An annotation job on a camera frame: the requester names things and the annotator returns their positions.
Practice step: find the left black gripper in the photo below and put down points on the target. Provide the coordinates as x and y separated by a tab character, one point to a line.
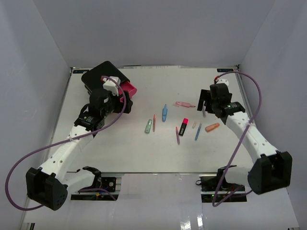
120	107

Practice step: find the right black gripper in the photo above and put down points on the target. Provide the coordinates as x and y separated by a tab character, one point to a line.
205	95

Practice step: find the purple slim highlighter pen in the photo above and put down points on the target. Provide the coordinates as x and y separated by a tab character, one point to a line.
203	112

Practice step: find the pink drawer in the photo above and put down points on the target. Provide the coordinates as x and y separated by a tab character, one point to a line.
127	86

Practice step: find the pink cap black highlighter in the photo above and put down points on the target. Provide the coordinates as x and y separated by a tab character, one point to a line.
183	127

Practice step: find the blue slim highlighter pen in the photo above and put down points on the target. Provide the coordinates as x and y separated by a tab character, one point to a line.
198	131

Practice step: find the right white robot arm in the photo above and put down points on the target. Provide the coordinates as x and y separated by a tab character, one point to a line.
271	168

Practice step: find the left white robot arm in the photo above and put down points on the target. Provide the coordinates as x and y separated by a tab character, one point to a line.
46	185

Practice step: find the pink translucent highlighter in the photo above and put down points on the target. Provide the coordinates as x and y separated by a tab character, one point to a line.
183	104

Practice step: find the orange slim highlighter pen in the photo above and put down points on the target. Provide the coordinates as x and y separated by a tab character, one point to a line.
154	121

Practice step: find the green translucent highlighter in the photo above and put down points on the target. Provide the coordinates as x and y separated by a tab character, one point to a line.
148	126

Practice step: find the orange translucent highlighter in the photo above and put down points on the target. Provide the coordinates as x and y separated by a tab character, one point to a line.
212	127

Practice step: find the blue translucent highlighter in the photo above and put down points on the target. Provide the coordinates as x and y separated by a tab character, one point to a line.
164	113

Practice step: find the pink slim highlighter pen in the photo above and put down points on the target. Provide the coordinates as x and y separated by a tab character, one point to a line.
177	135

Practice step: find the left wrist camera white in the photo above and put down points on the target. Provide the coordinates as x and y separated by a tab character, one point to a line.
111	85

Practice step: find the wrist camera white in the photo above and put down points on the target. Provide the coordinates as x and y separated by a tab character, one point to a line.
111	85
219	80

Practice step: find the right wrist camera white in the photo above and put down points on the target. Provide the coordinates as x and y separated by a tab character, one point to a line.
219	80

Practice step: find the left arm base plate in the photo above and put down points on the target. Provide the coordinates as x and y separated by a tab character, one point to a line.
107	183

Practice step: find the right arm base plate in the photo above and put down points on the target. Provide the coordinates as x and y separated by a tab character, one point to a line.
210	183

